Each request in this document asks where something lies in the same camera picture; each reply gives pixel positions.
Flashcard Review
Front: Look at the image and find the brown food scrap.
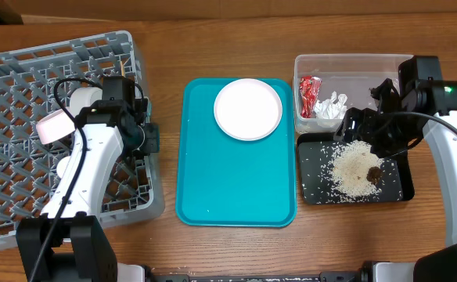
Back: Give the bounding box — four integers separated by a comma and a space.
366, 167, 383, 185

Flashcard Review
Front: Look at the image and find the white rice pile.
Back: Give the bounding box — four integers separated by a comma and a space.
304, 139, 388, 203

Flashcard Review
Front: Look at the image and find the white tissue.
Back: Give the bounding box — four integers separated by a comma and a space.
314, 92, 347, 120

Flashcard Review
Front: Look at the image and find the grey-green bowl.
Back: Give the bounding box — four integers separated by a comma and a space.
68, 87, 103, 117

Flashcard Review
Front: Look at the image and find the white paper cup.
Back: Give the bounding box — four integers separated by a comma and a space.
56, 156, 70, 179

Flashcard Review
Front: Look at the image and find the pink bowl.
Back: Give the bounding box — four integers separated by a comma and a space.
36, 109, 75, 144

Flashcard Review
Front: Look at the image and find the red snack wrapper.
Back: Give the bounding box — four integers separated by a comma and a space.
299, 75, 322, 118

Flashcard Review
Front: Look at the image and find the white round plate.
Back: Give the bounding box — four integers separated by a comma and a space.
214, 78, 283, 141

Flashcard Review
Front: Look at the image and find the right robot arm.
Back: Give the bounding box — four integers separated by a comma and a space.
336, 78, 457, 282

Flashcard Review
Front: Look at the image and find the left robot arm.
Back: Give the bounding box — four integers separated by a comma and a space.
16, 99, 159, 281

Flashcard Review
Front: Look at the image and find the black food waste tray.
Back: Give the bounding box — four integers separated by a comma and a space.
297, 132, 415, 204

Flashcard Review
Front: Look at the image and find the clear plastic waste bin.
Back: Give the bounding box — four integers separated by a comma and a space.
293, 53, 412, 134

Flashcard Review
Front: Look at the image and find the grey plastic dishwasher rack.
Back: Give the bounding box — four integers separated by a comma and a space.
0, 31, 165, 251

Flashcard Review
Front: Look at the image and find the teal plastic tray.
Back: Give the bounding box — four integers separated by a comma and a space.
176, 78, 297, 228

